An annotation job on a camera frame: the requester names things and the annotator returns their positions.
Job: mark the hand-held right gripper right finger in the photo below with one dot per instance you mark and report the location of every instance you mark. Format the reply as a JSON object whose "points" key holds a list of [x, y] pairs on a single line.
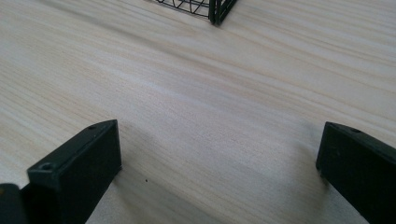
{"points": [[361, 168]]}

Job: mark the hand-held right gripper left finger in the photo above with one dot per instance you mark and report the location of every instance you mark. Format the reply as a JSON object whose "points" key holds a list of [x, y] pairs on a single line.
{"points": [[81, 174]]}

